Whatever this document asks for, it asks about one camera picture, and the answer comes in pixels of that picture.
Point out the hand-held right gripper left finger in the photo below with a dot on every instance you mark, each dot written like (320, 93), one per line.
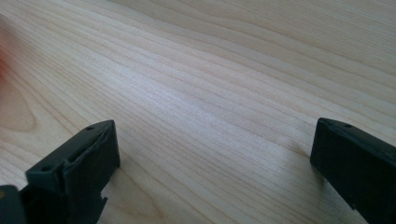
(81, 168)

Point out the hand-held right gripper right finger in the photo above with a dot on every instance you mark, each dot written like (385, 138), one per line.
(358, 165)

